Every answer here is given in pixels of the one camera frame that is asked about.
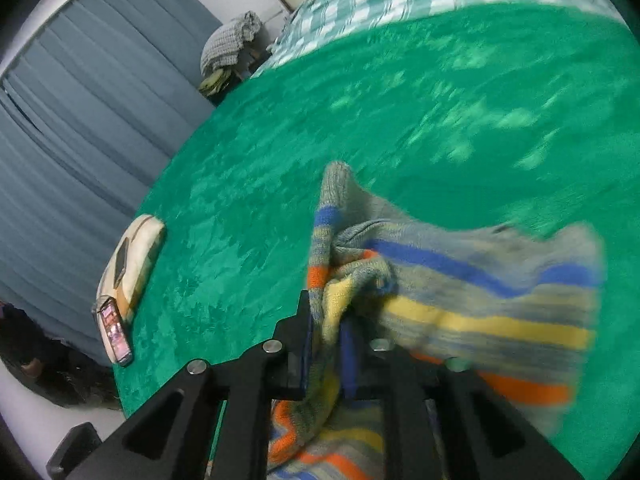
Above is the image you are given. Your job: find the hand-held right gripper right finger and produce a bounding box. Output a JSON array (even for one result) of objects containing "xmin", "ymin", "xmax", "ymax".
[{"xmin": 341, "ymin": 319, "xmax": 585, "ymax": 480}]

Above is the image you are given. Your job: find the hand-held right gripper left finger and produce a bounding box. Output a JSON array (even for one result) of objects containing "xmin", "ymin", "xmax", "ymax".
[{"xmin": 64, "ymin": 290, "xmax": 315, "ymax": 480}]

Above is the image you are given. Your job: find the striped knitted small garment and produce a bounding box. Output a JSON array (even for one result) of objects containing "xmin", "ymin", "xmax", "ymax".
[{"xmin": 267, "ymin": 161, "xmax": 608, "ymax": 480}]

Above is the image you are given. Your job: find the pile of grey clothes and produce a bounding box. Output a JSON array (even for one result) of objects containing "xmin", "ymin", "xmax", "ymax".
[{"xmin": 200, "ymin": 11, "xmax": 265, "ymax": 76}]

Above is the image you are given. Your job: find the smartphone with lit screen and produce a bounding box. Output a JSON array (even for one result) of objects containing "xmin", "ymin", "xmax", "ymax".
[{"xmin": 91, "ymin": 296, "xmax": 135, "ymax": 367}]

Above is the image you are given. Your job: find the cream patterned pillow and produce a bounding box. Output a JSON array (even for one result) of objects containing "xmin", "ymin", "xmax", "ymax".
[{"xmin": 95, "ymin": 214, "xmax": 167, "ymax": 326}]

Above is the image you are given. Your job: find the green plush blanket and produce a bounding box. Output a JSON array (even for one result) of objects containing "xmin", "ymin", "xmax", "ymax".
[{"xmin": 112, "ymin": 2, "xmax": 640, "ymax": 480}]

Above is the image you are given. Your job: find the black plastic object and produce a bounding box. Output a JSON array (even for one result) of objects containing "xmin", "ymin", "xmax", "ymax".
[{"xmin": 46, "ymin": 422, "xmax": 103, "ymax": 478}]

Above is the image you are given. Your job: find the dark bag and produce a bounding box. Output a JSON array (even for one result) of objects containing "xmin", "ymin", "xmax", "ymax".
[{"xmin": 0, "ymin": 300, "xmax": 123, "ymax": 411}]

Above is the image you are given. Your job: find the blue grey curtain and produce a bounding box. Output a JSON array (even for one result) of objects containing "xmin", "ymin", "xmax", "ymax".
[{"xmin": 0, "ymin": 0, "xmax": 223, "ymax": 366}]

